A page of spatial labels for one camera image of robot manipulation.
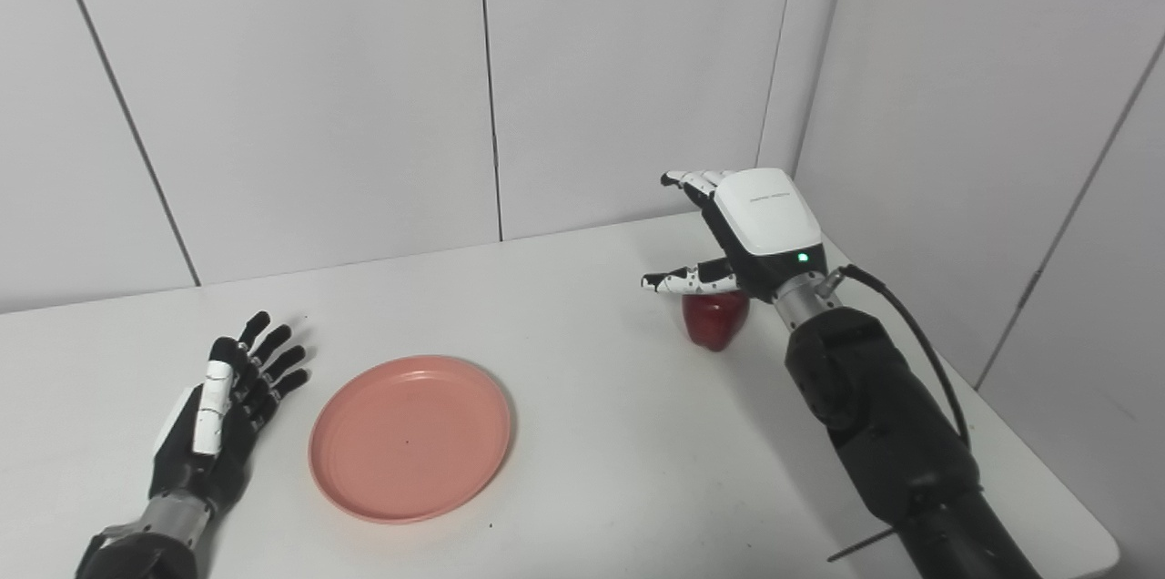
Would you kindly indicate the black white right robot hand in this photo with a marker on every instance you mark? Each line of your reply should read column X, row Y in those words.
column 769, row 228

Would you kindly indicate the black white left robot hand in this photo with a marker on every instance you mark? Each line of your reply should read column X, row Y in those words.
column 205, row 442

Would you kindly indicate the red apple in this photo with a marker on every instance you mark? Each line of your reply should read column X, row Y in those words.
column 716, row 319

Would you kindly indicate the pink round plate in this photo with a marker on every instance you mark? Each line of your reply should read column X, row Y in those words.
column 410, row 438

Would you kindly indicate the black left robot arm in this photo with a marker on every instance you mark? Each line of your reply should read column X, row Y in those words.
column 150, row 543

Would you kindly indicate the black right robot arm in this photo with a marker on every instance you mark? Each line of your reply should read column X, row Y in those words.
column 892, row 433

